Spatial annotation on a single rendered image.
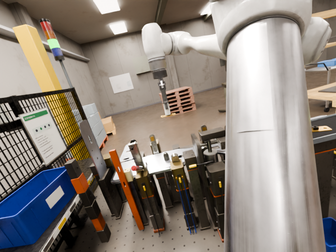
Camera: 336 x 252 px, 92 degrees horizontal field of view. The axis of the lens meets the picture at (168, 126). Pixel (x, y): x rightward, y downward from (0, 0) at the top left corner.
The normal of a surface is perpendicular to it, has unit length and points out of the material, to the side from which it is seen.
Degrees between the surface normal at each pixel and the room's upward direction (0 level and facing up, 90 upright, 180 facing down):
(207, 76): 90
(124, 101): 90
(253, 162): 54
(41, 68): 90
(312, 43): 103
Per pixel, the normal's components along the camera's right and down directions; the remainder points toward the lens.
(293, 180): -0.06, -0.25
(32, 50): 0.07, 0.29
